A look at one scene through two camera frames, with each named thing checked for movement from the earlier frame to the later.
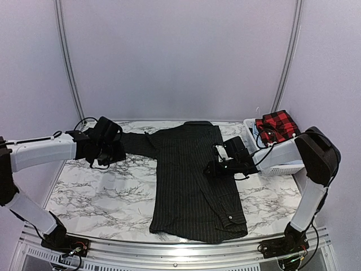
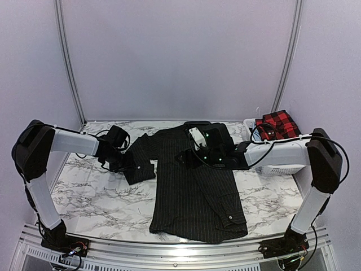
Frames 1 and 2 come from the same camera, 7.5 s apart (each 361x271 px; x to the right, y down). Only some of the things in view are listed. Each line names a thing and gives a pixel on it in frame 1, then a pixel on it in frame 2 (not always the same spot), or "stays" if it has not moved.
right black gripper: x=214 y=170 to x=186 y=154
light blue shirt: x=256 y=134 stays
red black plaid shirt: x=276 y=127 stays
